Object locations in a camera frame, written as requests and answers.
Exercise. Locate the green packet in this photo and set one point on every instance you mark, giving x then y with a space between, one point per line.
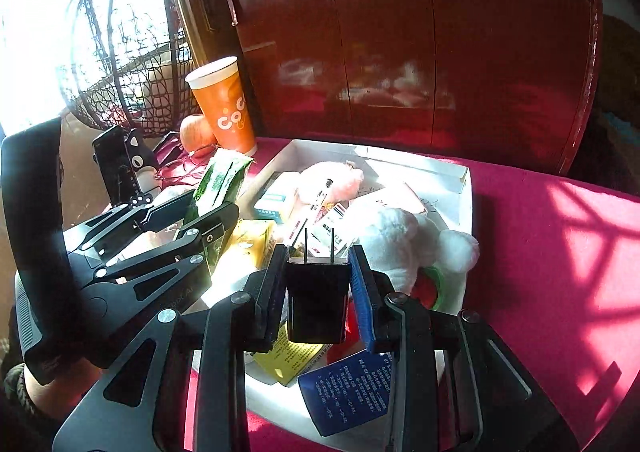
220 177

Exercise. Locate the black charger plug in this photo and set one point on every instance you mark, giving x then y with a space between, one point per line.
315 302

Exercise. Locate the dark red wooden cabinet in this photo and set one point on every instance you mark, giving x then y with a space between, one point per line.
400 32

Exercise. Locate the pink plush ball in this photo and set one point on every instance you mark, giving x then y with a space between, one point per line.
340 182

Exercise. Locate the orange paper cup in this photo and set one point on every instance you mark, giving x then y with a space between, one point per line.
225 107

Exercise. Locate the white box tray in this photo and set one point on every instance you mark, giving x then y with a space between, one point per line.
390 165

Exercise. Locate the black cat figurine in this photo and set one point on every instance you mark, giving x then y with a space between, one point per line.
135 152

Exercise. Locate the person's left forearm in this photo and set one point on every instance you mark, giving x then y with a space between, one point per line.
25 402

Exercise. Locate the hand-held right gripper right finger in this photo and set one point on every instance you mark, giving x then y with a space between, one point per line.
362 302

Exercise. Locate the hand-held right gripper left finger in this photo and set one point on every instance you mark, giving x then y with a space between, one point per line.
272 302

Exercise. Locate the white plush toy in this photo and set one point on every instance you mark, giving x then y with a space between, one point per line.
395 242

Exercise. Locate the light blue medicine box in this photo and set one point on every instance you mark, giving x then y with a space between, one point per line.
272 202

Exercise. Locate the yellow carton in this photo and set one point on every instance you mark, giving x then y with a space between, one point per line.
250 244

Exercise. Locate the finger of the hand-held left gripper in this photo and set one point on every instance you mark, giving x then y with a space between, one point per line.
150 217
190 242

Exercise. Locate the blue and white medicine box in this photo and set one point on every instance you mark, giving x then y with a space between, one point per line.
345 392

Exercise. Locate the red and white medicine box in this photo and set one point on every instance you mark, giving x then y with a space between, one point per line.
340 232

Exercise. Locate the apple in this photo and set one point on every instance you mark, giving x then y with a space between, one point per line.
195 132

